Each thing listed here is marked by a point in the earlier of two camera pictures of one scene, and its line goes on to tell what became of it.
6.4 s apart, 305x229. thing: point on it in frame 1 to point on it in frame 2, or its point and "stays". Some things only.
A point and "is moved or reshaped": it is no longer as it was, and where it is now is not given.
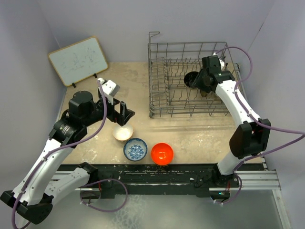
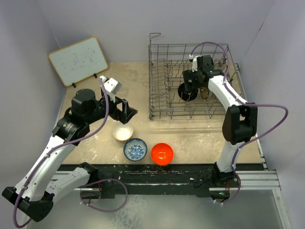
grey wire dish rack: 168,63 stays
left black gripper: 120,118 stays
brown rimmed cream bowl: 203,93 stays
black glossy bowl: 189,78 is moved or reshaped
